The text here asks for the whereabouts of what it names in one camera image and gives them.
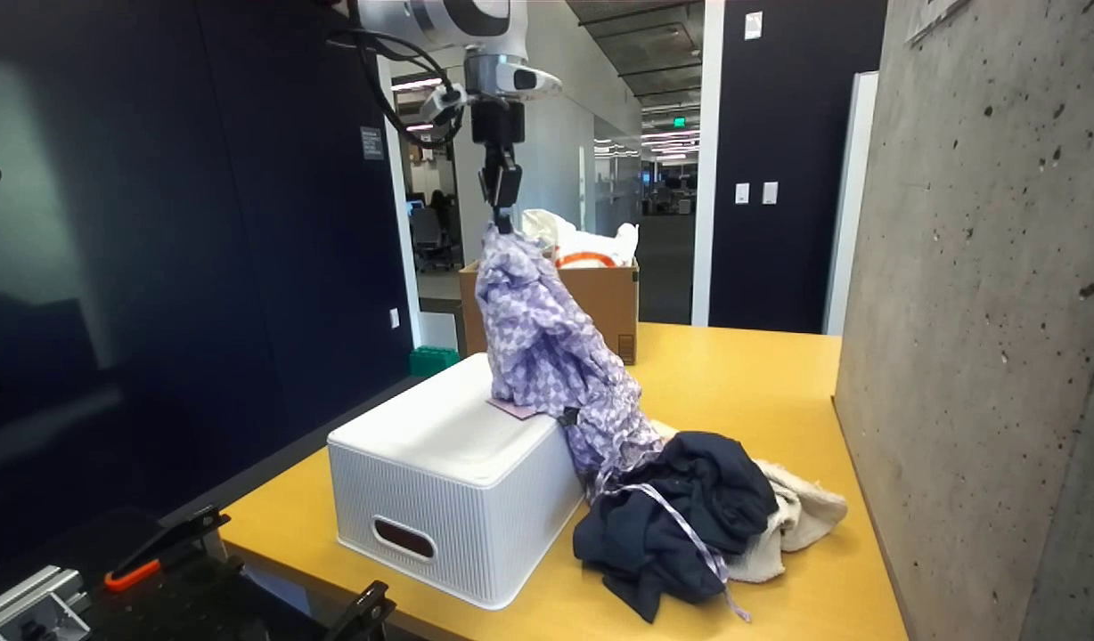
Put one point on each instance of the black perforated breadboard plate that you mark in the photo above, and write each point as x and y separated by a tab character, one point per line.
238	609

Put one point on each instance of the white leaning panel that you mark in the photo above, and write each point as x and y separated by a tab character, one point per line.
851	200

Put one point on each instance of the white light switch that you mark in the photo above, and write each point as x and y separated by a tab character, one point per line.
772	193
744	193

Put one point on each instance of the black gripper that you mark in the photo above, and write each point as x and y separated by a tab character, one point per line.
497	125

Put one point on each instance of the teal object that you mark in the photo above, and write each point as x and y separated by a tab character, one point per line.
434	361

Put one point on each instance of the dark navy garment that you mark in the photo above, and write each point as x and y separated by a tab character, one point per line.
688	510

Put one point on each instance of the beige garment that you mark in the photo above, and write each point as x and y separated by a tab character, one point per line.
809	510

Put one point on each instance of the purple white checkered dress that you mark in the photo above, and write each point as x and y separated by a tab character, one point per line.
545	333

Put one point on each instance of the brown cardboard box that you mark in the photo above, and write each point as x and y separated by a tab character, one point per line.
605	304

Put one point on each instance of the white door frame post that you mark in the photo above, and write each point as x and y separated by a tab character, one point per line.
706	164

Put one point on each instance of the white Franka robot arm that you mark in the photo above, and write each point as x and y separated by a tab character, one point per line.
440	16

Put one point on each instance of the white wall plate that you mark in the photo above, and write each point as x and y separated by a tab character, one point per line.
755	25

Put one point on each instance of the green exit sign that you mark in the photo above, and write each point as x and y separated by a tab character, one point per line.
677	124

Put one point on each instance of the pink cloth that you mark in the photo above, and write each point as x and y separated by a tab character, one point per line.
515	410

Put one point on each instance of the aluminium profile rail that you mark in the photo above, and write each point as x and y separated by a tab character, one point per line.
24	607

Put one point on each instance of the white plastic basket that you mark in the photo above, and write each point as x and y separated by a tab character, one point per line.
449	476

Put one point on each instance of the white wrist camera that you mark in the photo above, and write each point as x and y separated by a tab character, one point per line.
446	105

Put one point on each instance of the orange black bar clamp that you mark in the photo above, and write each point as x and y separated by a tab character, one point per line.
365	609
153	568

